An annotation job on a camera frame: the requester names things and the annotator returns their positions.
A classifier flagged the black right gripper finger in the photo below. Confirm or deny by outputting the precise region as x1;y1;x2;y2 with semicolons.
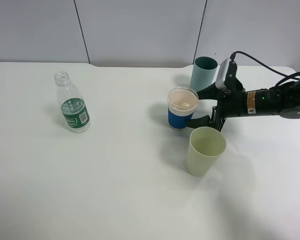
185;115;211;127
196;84;220;100

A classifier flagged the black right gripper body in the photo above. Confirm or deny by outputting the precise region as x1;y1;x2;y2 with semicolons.
210;88;280;131

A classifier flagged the blue sleeved cream cup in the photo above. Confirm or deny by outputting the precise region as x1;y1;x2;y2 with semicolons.
167;87;199;130

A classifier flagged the clear green label water bottle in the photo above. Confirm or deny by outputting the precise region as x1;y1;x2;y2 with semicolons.
54;71;91;134

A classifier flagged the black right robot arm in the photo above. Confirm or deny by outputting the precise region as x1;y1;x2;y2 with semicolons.
185;72;300;132

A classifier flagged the pale green plastic cup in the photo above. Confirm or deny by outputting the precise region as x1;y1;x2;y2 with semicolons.
186;126;227;177

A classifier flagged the light teal tall cup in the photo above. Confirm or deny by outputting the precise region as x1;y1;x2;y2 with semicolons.
190;56;218;92

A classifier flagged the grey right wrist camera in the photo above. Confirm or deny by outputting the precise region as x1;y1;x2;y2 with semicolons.
215;58;244;92

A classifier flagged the black right camera cable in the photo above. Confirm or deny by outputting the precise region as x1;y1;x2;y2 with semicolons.
230;50;300;87

